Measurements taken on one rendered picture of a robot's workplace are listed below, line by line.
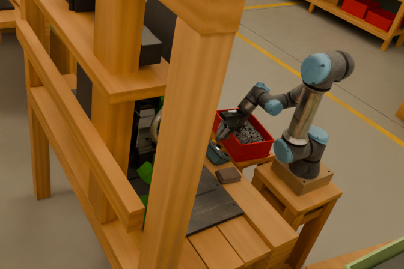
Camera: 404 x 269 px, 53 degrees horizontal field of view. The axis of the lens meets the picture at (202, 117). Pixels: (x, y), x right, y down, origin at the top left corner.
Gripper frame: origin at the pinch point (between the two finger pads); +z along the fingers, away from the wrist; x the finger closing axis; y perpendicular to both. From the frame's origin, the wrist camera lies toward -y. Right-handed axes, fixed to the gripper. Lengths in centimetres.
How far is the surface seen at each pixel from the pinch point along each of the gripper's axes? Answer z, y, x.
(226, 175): 6.8, -6.9, -22.6
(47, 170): 93, -10, 79
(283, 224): 5, 1, -54
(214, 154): 4.8, -5.4, -9.1
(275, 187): -0.7, 17.8, -31.9
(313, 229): 7, 53, -47
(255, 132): -12.0, 27.8, 2.6
